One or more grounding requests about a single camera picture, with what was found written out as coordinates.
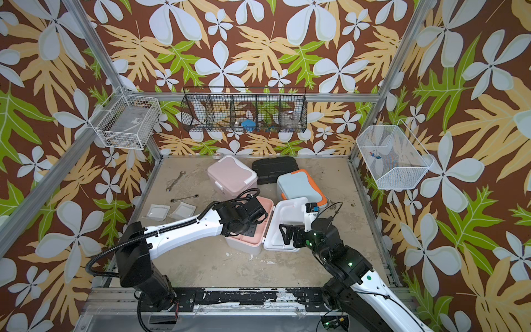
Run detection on black plastic case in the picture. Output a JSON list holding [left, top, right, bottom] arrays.
[[251, 156, 299, 185]]

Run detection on blue orange first aid kit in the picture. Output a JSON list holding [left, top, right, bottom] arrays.
[[277, 170, 328, 208]]

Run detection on large steel wrench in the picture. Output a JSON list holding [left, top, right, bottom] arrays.
[[166, 171, 186, 192]]

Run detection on small steel wrench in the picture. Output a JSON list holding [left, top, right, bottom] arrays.
[[170, 194, 199, 203]]

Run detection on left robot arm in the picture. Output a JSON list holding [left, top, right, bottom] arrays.
[[85, 188, 269, 311]]

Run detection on black wire basket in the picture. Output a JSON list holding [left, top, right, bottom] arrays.
[[178, 87, 308, 133]]

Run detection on pink tray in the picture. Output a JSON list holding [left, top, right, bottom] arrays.
[[225, 196, 275, 251]]

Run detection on white first aid kit box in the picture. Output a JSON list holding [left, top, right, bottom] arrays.
[[225, 196, 320, 256]]

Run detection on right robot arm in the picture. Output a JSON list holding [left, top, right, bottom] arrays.
[[279, 217, 431, 331]]

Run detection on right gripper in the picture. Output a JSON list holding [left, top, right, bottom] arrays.
[[278, 221, 331, 264]]

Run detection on white mesh basket right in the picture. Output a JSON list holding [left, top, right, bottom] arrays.
[[356, 122, 434, 191]]

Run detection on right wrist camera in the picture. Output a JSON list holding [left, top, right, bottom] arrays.
[[304, 202, 319, 232]]

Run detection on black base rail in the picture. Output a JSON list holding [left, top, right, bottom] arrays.
[[138, 286, 361, 313]]

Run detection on pink first aid kit box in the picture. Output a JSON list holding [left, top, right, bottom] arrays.
[[207, 156, 258, 199]]

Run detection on blue object in basket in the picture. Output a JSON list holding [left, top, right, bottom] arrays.
[[241, 119, 257, 133]]

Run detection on white wire basket left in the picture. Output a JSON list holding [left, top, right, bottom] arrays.
[[92, 94, 161, 150]]

